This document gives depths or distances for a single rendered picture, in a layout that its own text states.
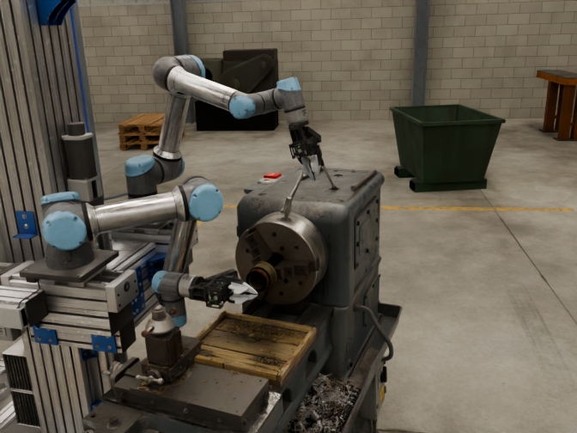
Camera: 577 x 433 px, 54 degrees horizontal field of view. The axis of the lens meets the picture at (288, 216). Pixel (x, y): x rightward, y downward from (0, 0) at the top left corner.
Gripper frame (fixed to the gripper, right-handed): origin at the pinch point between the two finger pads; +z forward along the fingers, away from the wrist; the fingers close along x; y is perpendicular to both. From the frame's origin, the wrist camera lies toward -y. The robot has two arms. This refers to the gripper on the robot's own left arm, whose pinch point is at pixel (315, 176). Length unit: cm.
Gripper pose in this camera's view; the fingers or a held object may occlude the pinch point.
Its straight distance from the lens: 202.6
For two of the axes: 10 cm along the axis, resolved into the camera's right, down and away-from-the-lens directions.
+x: 8.8, -1.5, -4.5
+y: -3.9, 3.0, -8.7
